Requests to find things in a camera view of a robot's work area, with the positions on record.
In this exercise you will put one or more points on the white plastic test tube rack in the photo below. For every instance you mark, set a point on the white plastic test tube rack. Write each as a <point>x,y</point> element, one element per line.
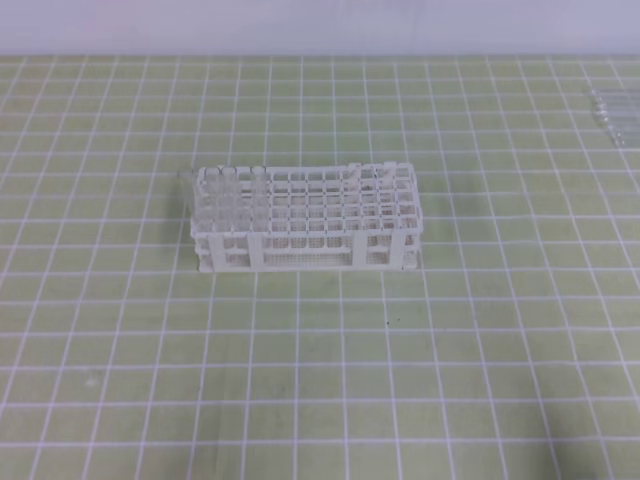
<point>351,217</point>

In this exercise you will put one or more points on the green checkered tablecloth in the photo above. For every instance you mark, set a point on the green checkered tablecloth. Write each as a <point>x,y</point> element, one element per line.
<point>511,352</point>

